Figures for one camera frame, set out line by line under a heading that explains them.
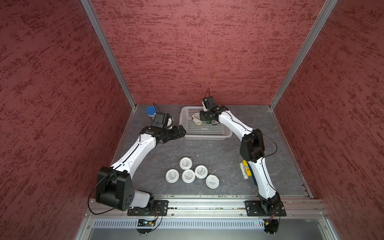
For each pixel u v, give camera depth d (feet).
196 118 3.41
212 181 2.53
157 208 2.42
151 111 3.95
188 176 2.57
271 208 2.10
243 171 2.80
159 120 2.14
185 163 2.73
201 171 2.64
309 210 2.45
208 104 2.59
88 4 2.29
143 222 2.35
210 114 2.44
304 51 2.87
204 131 3.72
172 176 2.59
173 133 2.43
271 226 2.28
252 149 1.97
